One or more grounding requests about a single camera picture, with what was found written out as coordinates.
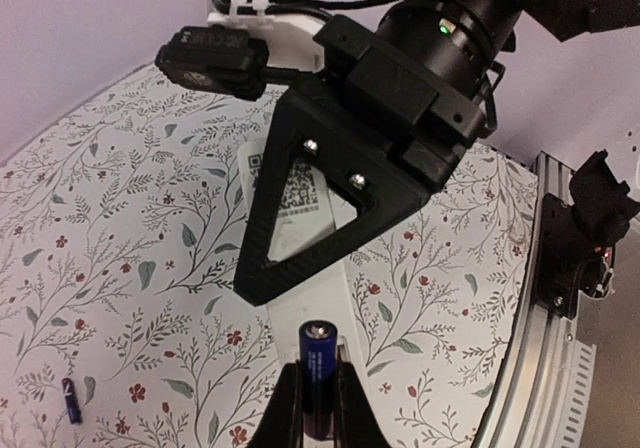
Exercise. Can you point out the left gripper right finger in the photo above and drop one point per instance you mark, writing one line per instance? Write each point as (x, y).
(357, 408)

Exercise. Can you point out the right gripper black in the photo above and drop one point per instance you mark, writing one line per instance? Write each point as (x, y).
(395, 109)

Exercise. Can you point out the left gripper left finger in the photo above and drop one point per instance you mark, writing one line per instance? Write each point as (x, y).
(281, 425)

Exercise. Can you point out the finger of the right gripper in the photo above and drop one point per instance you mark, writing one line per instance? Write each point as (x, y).
(369, 193)

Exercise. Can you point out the white remote control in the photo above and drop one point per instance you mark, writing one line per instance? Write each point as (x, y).
(324, 296)

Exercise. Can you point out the blue battery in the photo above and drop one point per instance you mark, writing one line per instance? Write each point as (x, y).
(71, 401)
(318, 361)

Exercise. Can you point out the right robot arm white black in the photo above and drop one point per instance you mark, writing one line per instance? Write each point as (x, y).
(389, 118)

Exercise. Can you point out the floral patterned table mat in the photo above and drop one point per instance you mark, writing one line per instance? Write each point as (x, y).
(162, 249)

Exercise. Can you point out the front aluminium rail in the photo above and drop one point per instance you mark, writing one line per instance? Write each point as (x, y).
(543, 388)

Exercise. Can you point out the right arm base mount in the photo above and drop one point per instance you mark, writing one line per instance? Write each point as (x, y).
(578, 239)

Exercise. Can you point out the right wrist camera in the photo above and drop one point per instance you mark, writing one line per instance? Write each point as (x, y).
(215, 59)

